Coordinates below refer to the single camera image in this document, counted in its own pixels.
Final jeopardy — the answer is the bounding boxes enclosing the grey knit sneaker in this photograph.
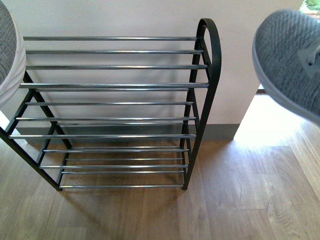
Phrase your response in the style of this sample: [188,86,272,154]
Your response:
[0,2,26,106]
[252,9,320,125]

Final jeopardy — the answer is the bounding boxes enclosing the black chrome shoe rack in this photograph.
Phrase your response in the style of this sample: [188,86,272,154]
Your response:
[0,18,222,191]

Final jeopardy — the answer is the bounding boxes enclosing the right side window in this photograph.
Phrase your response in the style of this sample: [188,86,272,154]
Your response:
[299,0,320,13]

